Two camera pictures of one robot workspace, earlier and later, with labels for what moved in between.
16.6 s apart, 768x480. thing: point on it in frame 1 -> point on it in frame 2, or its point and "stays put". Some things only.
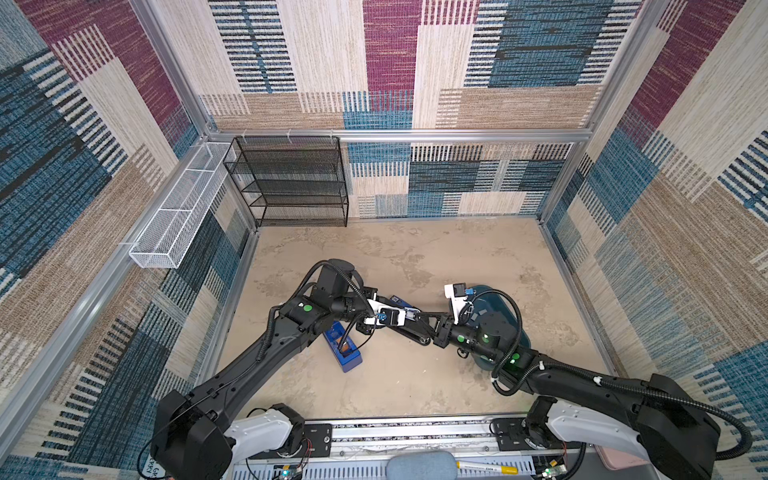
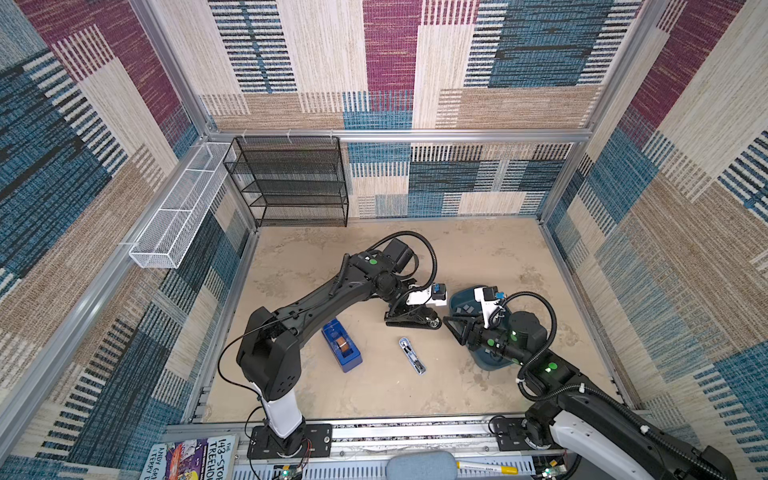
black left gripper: x=361 y=328 -> x=394 y=312
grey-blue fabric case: x=422 y=466 stays put
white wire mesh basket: x=169 y=237 stays put
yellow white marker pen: x=503 y=469 stays put
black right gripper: x=443 y=327 -> x=471 y=330
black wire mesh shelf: x=290 y=180 stays put
